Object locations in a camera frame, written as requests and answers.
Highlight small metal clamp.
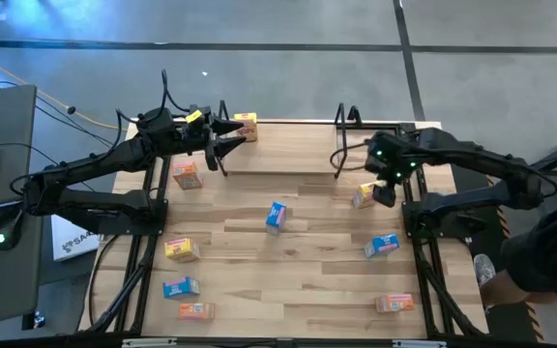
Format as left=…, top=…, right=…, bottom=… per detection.
left=21, top=311, right=47, bottom=331

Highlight yellow cereal box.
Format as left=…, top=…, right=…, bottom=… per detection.
left=163, top=238, right=201, bottom=264
left=352, top=181, right=381, bottom=210
left=233, top=112, right=259, bottom=143

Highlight yellow cable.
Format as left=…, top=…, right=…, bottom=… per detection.
left=0, top=47, right=129, bottom=132

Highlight blue cereal box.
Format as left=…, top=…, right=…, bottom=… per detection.
left=265, top=201, right=288, bottom=237
left=363, top=233, right=400, bottom=260
left=161, top=276, right=201, bottom=301

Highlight silver metal bracket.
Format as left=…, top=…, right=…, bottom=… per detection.
left=122, top=337, right=178, bottom=348
left=393, top=339, right=448, bottom=348

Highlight person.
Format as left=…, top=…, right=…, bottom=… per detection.
left=474, top=205, right=557, bottom=313

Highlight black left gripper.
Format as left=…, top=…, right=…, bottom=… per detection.
left=182, top=103, right=248, bottom=171

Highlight black cable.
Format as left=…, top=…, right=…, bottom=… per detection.
left=0, top=78, right=124, bottom=157
left=87, top=234, right=121, bottom=331

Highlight black computer mouse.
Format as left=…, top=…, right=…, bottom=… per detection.
left=0, top=207, right=26, bottom=251

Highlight wooden shelf black metal frame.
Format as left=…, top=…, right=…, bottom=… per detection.
left=199, top=100, right=363, bottom=179

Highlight black metal table frame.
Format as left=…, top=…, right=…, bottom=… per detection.
left=84, top=119, right=490, bottom=342

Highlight white paper sign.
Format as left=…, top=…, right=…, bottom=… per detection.
left=49, top=215, right=102, bottom=262

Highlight orange cereal box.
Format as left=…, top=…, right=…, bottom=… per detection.
left=171, top=160, right=204, bottom=190
left=177, top=302, right=216, bottom=323
left=374, top=293, right=417, bottom=314

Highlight grey desk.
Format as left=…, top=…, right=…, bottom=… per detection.
left=0, top=84, right=38, bottom=214

